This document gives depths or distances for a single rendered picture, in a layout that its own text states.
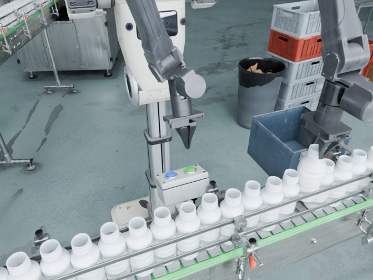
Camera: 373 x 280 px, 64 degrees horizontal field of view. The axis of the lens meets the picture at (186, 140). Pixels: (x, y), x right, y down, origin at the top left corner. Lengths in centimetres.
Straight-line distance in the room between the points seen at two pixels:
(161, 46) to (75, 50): 366
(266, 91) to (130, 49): 201
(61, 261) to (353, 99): 68
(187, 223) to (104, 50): 373
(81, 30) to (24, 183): 222
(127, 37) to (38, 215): 170
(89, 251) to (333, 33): 66
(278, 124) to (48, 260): 125
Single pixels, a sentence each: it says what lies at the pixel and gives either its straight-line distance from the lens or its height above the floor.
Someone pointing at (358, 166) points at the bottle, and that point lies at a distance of 99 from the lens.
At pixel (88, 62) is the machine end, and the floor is 23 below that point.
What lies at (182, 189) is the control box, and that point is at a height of 110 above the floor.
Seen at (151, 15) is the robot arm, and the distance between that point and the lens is 69.
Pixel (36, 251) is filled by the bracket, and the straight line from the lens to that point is 76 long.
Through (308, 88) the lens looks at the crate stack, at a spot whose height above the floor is 33.
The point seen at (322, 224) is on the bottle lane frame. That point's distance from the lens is 99.
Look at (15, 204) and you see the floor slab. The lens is 263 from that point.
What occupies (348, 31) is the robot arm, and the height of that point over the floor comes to 152.
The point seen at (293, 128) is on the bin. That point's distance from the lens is 170.
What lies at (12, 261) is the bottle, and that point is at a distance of 72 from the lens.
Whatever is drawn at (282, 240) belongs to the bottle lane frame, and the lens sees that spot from 92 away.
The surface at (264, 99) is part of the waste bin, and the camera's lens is 296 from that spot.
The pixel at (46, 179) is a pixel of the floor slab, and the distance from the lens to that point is 275.
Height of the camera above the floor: 168
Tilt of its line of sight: 35 degrees down
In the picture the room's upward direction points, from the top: straight up
